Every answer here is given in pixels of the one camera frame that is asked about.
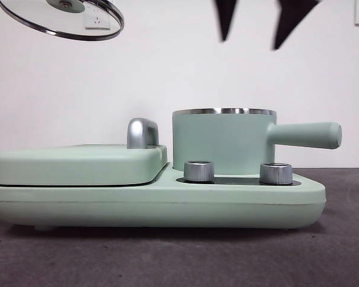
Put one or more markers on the silver control knob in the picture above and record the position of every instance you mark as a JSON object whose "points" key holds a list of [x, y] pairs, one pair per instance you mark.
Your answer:
{"points": [[276, 174], [199, 172]]}

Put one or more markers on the glass lid with mint knob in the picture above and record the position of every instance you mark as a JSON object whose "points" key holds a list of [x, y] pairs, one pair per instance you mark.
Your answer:
{"points": [[65, 6]]}

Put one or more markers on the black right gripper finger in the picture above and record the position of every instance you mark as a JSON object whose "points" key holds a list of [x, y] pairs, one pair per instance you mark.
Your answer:
{"points": [[290, 18], [225, 15]]}

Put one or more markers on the mint green breakfast machine base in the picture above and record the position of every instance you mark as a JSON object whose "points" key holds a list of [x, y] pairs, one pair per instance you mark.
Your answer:
{"points": [[77, 206]]}

